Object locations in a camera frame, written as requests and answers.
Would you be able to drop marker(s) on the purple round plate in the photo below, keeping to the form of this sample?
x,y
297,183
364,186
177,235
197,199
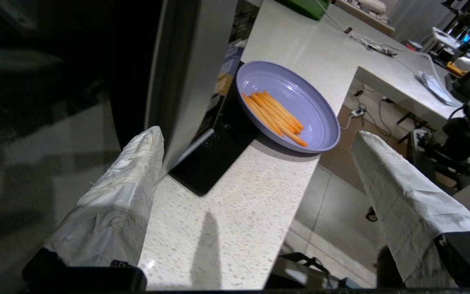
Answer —
x,y
292,85

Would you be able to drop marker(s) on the green plastic tray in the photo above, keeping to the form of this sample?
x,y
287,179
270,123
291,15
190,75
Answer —
x,y
304,8

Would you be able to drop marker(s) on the dark glass microwave door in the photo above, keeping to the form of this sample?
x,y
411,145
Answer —
x,y
55,122

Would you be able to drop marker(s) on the white paper stack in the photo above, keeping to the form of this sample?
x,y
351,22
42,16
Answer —
x,y
435,87

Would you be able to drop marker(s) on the long thin orange french fry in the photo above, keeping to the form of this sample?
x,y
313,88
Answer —
x,y
296,139

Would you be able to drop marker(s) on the beige wooden table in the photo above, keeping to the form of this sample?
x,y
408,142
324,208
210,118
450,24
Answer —
x,y
377,26

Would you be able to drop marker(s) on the white floor power strip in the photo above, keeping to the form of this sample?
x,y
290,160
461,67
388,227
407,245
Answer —
x,y
357,112

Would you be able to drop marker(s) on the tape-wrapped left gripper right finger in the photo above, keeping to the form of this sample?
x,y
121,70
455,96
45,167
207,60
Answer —
x,y
406,204

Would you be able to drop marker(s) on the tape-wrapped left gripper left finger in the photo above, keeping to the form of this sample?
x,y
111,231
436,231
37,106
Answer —
x,y
116,196

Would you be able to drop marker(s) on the silver Panasonic microwave oven body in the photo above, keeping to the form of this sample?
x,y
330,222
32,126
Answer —
x,y
235,41

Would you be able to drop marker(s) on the black induction cooktop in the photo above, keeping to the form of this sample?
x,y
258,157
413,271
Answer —
x,y
214,163

